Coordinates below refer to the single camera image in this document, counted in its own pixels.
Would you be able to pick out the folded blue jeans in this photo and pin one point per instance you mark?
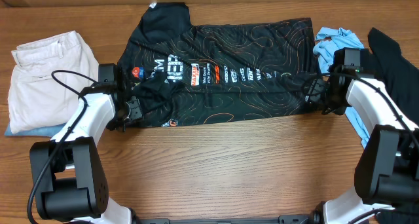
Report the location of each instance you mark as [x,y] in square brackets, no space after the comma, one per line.
[48,131]

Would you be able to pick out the plain black garment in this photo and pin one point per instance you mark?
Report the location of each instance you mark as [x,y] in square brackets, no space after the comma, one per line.
[400,77]

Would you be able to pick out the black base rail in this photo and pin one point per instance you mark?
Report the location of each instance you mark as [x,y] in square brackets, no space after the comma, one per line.
[226,220]

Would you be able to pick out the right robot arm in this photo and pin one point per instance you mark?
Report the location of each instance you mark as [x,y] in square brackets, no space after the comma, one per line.
[386,176]

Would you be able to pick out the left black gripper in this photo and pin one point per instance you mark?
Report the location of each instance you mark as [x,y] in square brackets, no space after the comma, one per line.
[136,114]

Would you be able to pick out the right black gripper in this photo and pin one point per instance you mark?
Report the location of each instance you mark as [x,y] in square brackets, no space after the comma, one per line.
[313,97]

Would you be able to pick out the black printed cycling jersey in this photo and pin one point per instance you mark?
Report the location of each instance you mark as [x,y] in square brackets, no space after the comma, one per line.
[185,75]

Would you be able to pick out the folded beige trousers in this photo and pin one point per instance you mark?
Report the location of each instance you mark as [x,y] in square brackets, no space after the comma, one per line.
[36,99]

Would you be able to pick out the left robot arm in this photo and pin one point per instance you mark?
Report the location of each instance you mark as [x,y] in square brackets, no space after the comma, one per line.
[69,183]

